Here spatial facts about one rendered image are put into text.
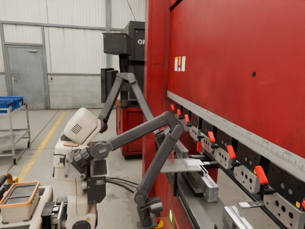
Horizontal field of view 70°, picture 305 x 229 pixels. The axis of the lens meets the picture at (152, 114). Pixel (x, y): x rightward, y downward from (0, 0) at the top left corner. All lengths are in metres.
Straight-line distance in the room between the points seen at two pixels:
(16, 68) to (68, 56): 1.74
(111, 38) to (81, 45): 6.07
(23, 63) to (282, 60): 8.27
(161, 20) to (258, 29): 1.43
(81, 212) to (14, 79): 7.63
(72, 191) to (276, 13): 1.25
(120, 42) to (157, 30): 0.40
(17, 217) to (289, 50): 1.42
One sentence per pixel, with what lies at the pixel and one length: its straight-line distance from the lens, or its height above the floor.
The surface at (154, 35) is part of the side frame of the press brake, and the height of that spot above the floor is 1.92.
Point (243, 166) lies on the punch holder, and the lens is 0.99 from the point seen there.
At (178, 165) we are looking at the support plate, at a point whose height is 1.00.
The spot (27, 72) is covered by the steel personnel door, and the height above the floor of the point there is 1.28.
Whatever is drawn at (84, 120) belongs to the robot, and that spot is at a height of 1.35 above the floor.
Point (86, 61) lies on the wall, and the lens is 8.34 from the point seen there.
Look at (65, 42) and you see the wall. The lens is 8.43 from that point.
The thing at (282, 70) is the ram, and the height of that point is 1.64.
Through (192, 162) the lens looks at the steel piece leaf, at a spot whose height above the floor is 1.00.
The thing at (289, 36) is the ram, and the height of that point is 1.74.
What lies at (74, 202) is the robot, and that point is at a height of 0.89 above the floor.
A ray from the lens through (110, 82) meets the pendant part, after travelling 2.35.
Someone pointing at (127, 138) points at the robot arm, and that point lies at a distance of 1.06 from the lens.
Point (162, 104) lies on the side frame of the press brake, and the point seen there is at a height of 1.26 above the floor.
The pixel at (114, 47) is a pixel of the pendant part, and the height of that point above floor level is 1.81.
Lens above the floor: 1.64
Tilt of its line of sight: 13 degrees down
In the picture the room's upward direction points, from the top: 2 degrees clockwise
